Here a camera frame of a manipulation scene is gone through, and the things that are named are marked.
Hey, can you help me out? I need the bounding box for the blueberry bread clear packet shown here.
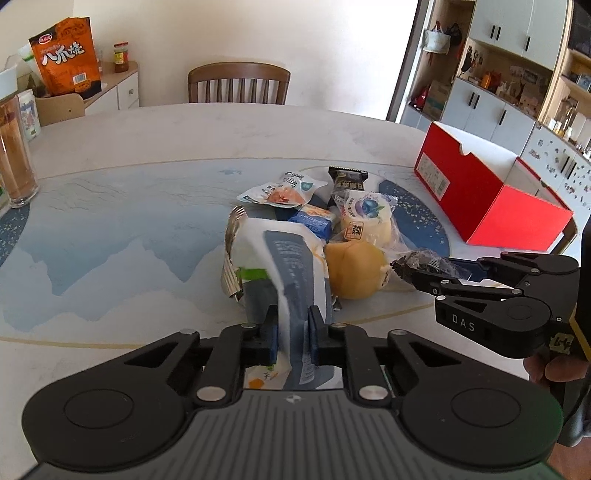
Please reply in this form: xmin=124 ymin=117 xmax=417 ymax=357
xmin=332 ymin=190 xmax=410 ymax=252

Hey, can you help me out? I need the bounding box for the blue cracker packet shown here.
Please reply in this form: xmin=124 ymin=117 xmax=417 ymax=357
xmin=288 ymin=204 xmax=338 ymax=241

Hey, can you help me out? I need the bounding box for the black small snack packet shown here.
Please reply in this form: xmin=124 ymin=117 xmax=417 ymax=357
xmin=328 ymin=166 xmax=369 ymax=192

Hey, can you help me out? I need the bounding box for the white blue snack bag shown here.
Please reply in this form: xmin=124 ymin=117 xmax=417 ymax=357
xmin=229 ymin=217 xmax=339 ymax=390

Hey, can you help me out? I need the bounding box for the chicken breast snack packet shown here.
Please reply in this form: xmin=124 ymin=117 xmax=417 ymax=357
xmin=236 ymin=171 xmax=328 ymax=209

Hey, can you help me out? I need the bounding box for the person hand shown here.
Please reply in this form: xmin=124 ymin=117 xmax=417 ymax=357
xmin=523 ymin=355 xmax=587 ymax=384

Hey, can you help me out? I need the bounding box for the red cardboard box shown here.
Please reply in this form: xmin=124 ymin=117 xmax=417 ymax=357
xmin=415 ymin=122 xmax=573 ymax=252

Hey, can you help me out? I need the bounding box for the hanging tote bag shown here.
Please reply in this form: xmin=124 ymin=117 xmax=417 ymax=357
xmin=422 ymin=21 xmax=451 ymax=55

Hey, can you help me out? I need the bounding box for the glass jar white lid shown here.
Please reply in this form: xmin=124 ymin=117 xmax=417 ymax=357
xmin=0 ymin=66 xmax=39 ymax=209

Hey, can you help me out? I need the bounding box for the brown wooden chair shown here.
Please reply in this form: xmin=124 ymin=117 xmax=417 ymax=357
xmin=187 ymin=61 xmax=290 ymax=105

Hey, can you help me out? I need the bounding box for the light wooden chair back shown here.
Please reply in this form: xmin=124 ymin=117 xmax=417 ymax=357
xmin=35 ymin=93 xmax=85 ymax=127

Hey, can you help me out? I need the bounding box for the white side cabinet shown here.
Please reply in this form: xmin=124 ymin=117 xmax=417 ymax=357
xmin=84 ymin=61 xmax=140 ymax=116

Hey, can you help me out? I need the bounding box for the red sauce jar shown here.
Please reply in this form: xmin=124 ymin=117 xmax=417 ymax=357
xmin=113 ymin=42 xmax=129 ymax=73

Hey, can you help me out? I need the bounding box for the orange snack bag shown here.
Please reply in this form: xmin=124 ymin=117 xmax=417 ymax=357
xmin=29 ymin=17 xmax=102 ymax=100

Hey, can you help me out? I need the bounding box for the white wall cabinet unit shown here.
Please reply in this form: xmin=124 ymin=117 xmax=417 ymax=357
xmin=400 ymin=0 xmax=591 ymax=222

